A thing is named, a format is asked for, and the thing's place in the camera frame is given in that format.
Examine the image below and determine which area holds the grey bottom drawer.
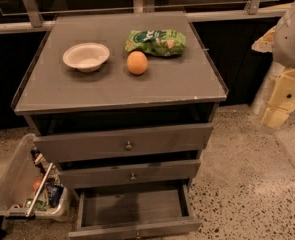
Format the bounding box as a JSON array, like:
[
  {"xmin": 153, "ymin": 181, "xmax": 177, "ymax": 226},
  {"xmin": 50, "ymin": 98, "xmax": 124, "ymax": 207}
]
[{"xmin": 69, "ymin": 180, "xmax": 200, "ymax": 240}]

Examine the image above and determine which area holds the grey drawer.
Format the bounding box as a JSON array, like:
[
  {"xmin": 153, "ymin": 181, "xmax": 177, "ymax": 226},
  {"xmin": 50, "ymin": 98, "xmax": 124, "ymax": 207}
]
[
  {"xmin": 59, "ymin": 151, "xmax": 200, "ymax": 189},
  {"xmin": 69, "ymin": 180, "xmax": 200, "ymax": 240},
  {"xmin": 34, "ymin": 102, "xmax": 215, "ymax": 168}
]

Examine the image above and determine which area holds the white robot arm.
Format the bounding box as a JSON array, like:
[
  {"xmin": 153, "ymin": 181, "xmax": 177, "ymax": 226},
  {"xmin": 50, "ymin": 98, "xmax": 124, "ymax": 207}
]
[{"xmin": 261, "ymin": 1, "xmax": 295, "ymax": 128}]

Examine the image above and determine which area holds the grey drawer cabinet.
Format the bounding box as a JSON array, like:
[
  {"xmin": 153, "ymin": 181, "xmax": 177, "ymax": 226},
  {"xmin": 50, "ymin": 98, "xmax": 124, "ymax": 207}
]
[{"xmin": 11, "ymin": 11, "xmax": 229, "ymax": 192}]

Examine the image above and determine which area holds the grey middle drawer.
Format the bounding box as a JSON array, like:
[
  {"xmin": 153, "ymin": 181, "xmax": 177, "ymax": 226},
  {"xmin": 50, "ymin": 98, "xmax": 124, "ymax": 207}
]
[{"xmin": 59, "ymin": 151, "xmax": 200, "ymax": 189}]

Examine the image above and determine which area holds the grey top drawer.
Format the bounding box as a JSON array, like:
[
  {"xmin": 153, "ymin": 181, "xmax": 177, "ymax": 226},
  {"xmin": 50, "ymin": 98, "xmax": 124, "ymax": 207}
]
[{"xmin": 34, "ymin": 102, "xmax": 215, "ymax": 168}]

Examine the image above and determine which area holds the white diagonal support pole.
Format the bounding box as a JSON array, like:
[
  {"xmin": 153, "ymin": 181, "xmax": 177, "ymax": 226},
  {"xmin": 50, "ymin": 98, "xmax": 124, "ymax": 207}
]
[{"xmin": 250, "ymin": 62, "xmax": 284, "ymax": 117}]

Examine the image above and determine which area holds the green chip bag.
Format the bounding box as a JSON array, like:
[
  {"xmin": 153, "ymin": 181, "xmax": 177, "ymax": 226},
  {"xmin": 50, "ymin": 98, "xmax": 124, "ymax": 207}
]
[{"xmin": 125, "ymin": 29, "xmax": 186, "ymax": 57}]

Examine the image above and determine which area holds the orange fruit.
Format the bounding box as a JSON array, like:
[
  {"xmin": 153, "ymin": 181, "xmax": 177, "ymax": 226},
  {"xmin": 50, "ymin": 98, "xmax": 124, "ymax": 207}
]
[{"xmin": 127, "ymin": 51, "xmax": 148, "ymax": 75}]

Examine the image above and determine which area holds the white paper bowl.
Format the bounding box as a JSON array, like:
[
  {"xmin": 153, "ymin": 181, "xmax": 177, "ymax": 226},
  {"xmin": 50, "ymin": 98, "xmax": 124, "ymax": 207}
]
[{"xmin": 63, "ymin": 43, "xmax": 110, "ymax": 73}]

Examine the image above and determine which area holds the clear plastic storage bin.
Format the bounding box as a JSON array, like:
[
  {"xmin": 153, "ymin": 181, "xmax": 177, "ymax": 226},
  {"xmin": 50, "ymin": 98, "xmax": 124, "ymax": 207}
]
[{"xmin": 0, "ymin": 134, "xmax": 71, "ymax": 222}]

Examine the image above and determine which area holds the metal railing with glass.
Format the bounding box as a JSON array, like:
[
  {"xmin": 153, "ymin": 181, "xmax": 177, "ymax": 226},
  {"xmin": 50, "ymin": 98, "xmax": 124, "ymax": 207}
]
[{"xmin": 0, "ymin": 0, "xmax": 294, "ymax": 34}]

